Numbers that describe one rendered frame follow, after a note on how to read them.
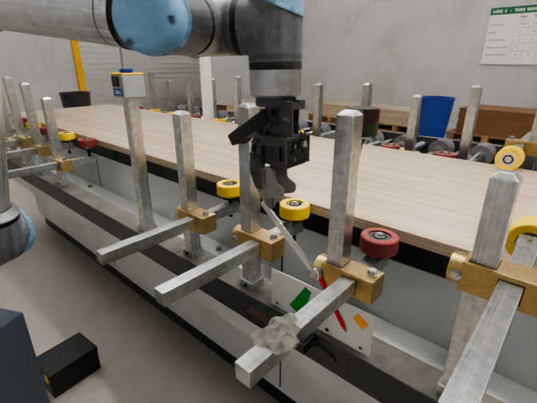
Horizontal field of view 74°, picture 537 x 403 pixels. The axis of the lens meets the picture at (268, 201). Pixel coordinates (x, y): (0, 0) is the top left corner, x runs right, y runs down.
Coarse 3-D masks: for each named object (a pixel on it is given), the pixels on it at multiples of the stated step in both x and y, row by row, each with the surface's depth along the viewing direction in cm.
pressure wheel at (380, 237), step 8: (368, 232) 78; (376, 232) 79; (384, 232) 79; (392, 232) 78; (360, 240) 77; (368, 240) 75; (376, 240) 75; (384, 240) 75; (392, 240) 75; (360, 248) 77; (368, 248) 75; (376, 248) 74; (384, 248) 73; (392, 248) 74; (376, 256) 74; (384, 256) 74; (392, 256) 75
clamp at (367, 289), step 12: (324, 264) 73; (348, 264) 73; (360, 264) 73; (324, 276) 74; (336, 276) 72; (348, 276) 70; (360, 276) 69; (360, 288) 69; (372, 288) 67; (360, 300) 69; (372, 300) 68
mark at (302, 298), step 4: (304, 288) 79; (300, 292) 80; (304, 292) 79; (308, 292) 78; (296, 296) 81; (300, 296) 80; (304, 296) 79; (308, 296) 79; (296, 300) 82; (300, 300) 81; (304, 300) 80; (292, 304) 83; (296, 304) 82; (300, 304) 81; (304, 304) 80; (296, 308) 82; (300, 308) 81
